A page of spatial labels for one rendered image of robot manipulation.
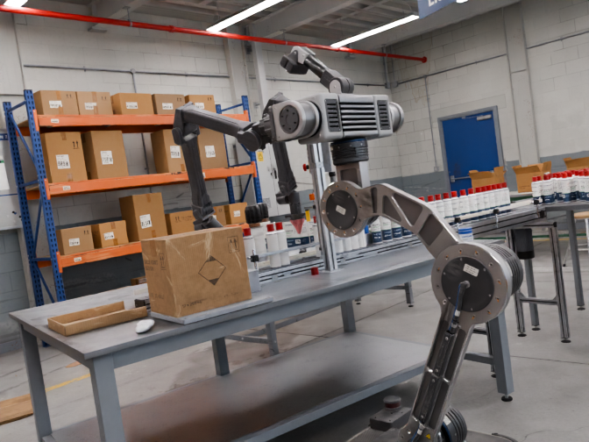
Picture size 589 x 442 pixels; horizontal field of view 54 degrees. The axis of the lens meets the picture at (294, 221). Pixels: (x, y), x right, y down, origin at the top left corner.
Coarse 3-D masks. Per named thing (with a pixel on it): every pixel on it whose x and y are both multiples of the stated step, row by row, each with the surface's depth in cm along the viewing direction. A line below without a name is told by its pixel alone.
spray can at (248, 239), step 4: (244, 228) 260; (248, 228) 258; (244, 232) 259; (248, 232) 258; (248, 236) 258; (244, 240) 258; (248, 240) 257; (252, 240) 258; (248, 244) 257; (252, 244) 258; (248, 248) 257; (252, 248) 258; (248, 252) 257; (248, 260) 258; (248, 264) 258; (252, 264) 258; (248, 268) 258; (252, 268) 258
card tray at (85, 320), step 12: (72, 312) 227; (84, 312) 229; (96, 312) 232; (108, 312) 235; (120, 312) 212; (132, 312) 215; (144, 312) 217; (48, 324) 221; (60, 324) 204; (72, 324) 202; (84, 324) 204; (96, 324) 207; (108, 324) 209
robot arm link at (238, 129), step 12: (180, 108) 218; (192, 108) 218; (180, 120) 219; (192, 120) 217; (204, 120) 213; (216, 120) 209; (228, 120) 208; (240, 120) 208; (228, 132) 209; (240, 132) 201; (252, 132) 197; (252, 144) 200
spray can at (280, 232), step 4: (276, 224) 269; (280, 224) 269; (276, 228) 269; (280, 228) 268; (280, 232) 268; (284, 232) 269; (280, 236) 268; (284, 236) 268; (280, 240) 268; (284, 240) 268; (280, 244) 268; (284, 244) 268; (280, 248) 268; (284, 248) 268; (280, 256) 268; (284, 256) 268; (288, 256) 270; (280, 260) 269; (284, 260) 268; (288, 260) 269; (284, 264) 268; (288, 264) 269
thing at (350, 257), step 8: (400, 240) 308; (408, 240) 311; (416, 240) 314; (368, 248) 294; (376, 248) 297; (384, 248) 300; (392, 248) 304; (400, 248) 307; (344, 256) 285; (352, 256) 287; (360, 256) 291; (368, 256) 294; (304, 264) 270; (312, 264) 274; (272, 272) 260; (280, 272) 263; (288, 272) 265; (296, 272) 268; (304, 272) 270; (264, 280) 258; (272, 280) 260; (144, 296) 236; (136, 304) 233; (144, 304) 225
